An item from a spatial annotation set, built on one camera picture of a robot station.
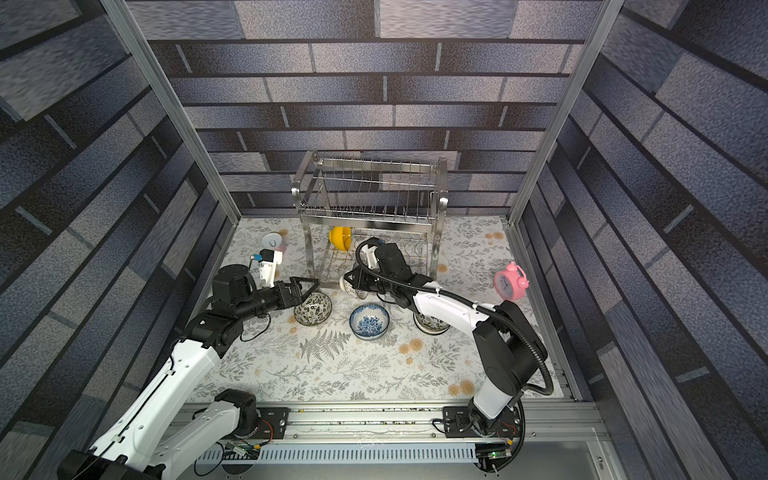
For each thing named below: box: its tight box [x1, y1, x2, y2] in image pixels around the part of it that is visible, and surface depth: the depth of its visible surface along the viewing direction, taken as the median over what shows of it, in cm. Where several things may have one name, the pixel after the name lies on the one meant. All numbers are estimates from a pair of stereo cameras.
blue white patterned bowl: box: [349, 304, 391, 341], surface depth 89 cm
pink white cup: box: [261, 231, 288, 253], surface depth 109 cm
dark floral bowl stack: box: [413, 312, 451, 335], surface depth 87 cm
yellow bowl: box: [329, 226, 353, 251], surface depth 103 cm
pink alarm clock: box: [494, 261, 530, 301], surface depth 92 cm
